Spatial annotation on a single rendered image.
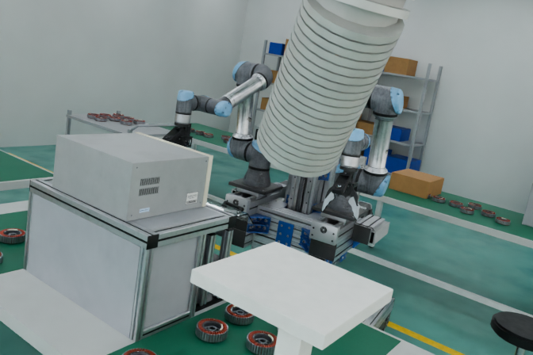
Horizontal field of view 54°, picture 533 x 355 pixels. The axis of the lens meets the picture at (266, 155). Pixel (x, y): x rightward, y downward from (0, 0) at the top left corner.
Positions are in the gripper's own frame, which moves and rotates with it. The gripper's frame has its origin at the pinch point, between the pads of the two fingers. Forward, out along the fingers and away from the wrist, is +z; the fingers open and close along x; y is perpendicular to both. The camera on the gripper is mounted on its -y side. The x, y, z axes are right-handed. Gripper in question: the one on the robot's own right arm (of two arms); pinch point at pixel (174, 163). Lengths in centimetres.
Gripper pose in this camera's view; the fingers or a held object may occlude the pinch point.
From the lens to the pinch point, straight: 256.0
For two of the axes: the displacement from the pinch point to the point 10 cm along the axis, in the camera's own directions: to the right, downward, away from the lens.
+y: 4.7, -0.9, 8.8
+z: -1.6, 9.7, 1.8
